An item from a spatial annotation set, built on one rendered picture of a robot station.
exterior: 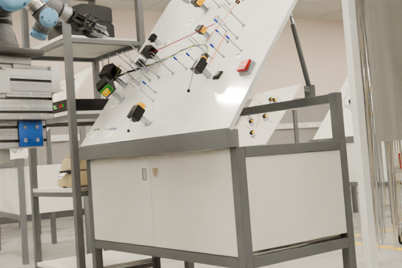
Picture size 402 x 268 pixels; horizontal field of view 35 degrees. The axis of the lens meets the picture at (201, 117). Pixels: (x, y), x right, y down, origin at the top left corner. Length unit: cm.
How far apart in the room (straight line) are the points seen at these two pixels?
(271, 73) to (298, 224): 949
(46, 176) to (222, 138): 341
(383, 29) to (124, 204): 143
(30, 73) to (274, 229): 104
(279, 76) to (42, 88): 998
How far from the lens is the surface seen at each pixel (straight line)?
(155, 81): 302
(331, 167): 262
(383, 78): 218
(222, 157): 234
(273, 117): 852
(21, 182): 543
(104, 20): 357
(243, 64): 241
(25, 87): 213
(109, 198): 307
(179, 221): 260
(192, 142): 241
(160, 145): 259
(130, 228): 293
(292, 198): 246
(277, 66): 1199
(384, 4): 224
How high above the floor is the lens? 77
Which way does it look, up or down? 4 degrees up
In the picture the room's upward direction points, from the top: 4 degrees counter-clockwise
